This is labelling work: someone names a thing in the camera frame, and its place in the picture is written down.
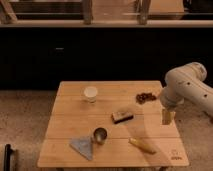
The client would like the white paper cup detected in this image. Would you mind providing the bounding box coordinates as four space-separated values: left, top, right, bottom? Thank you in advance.
84 86 98 103

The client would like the yellow banana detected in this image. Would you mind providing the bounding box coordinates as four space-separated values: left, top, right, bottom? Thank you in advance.
129 138 156 154

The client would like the grey folded cloth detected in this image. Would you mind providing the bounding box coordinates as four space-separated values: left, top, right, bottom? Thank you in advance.
69 136 93 160

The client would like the wooden shelf rail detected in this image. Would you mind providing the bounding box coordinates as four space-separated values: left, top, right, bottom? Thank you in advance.
0 0 213 29

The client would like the wooden block eraser brush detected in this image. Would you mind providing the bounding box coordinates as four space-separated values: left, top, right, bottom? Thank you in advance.
112 111 134 124

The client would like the wooden folding table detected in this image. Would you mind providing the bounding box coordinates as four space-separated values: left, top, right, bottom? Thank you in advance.
38 81 189 168

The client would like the black object at floor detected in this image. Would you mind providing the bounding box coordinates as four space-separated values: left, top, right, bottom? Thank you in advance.
3 144 14 171

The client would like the dark red grape bunch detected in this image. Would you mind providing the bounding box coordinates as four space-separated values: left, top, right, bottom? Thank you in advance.
136 93 157 104

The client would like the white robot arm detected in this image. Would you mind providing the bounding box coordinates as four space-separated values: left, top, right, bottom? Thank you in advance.
159 62 213 125

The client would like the small metal cup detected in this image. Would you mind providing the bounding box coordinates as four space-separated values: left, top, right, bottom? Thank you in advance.
93 127 107 145

